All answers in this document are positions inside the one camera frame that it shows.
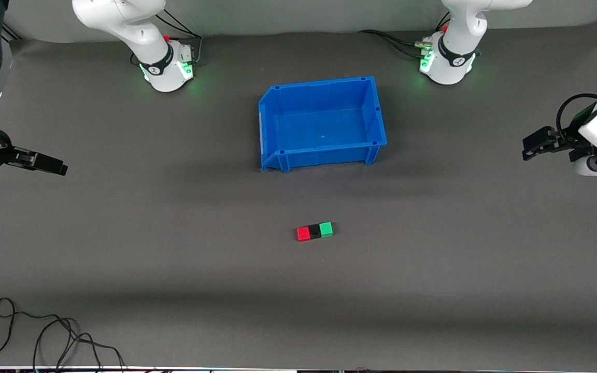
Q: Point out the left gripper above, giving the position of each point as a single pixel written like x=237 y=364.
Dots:
x=568 y=142

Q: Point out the small green cube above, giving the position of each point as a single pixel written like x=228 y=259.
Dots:
x=326 y=229

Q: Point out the small black cube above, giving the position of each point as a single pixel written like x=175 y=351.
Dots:
x=315 y=232

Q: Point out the small red cube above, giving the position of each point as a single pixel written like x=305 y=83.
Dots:
x=303 y=234

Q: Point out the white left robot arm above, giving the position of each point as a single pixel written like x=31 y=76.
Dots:
x=456 y=46

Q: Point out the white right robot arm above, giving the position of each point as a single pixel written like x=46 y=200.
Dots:
x=143 y=36

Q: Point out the blue plastic storage bin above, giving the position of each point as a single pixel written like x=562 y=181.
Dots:
x=324 y=124

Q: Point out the dark grey table mat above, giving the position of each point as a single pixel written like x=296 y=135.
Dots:
x=298 y=290

